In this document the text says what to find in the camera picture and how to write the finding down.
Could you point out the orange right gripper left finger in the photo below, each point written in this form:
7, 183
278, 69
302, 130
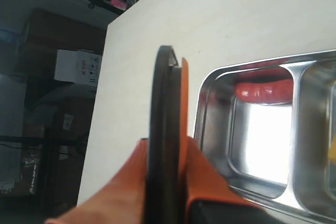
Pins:
121, 200

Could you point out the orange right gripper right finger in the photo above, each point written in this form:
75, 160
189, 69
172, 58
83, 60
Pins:
209, 197

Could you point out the dark transparent lunch box lid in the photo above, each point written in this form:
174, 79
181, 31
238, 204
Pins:
168, 140

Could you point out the red toy sausage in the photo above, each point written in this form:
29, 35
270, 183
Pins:
276, 92

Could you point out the yellow toy cheese wedge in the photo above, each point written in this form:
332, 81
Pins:
332, 151

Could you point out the brown cardboard boxes stack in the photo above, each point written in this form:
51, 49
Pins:
56, 115

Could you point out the stainless steel lunch box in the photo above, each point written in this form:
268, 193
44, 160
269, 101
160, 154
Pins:
275, 155

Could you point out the white cardboard box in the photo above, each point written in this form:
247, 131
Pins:
80, 67

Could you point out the black metal shelf frame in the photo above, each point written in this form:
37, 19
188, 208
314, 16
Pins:
14, 15

